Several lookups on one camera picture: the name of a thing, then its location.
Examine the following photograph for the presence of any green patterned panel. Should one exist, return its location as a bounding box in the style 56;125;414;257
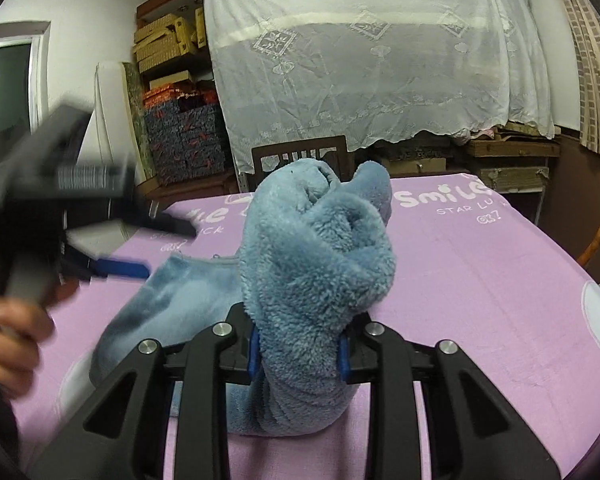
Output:
121;61;157;182

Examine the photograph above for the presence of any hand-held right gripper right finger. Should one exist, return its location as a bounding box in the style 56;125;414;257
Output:
337;312;565;480

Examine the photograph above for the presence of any window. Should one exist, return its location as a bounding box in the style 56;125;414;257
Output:
0;21;52;145

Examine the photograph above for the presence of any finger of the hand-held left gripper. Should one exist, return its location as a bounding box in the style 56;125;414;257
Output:
62;245;152;282
124;204;199;239

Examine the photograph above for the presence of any person's left hand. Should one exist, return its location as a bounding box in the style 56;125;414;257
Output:
0;282;79;400

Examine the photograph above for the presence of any wooden crate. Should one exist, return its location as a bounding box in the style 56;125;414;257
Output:
466;132;562;194

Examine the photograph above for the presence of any dark wooden chair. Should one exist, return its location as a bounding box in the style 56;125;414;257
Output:
251;135;355;194

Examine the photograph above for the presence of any white board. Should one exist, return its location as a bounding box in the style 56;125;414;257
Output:
94;61;148;183

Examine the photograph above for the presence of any stack of yellow boxes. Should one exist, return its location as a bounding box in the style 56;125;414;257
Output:
131;6;209;79

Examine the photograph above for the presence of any stack of patterned boxes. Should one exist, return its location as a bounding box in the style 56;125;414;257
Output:
142;87;229;187

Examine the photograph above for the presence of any checked curtain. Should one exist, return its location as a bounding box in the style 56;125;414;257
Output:
546;0;600;157

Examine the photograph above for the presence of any white lace cloth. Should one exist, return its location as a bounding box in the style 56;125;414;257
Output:
200;0;556;175

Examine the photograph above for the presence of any purple printed blanket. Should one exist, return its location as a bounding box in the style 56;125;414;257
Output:
10;172;600;480

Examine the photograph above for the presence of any blue fleece jacket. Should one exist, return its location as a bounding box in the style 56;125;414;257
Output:
89;158;399;437

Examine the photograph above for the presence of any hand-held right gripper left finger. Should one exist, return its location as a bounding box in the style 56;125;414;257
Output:
35;302;261;480

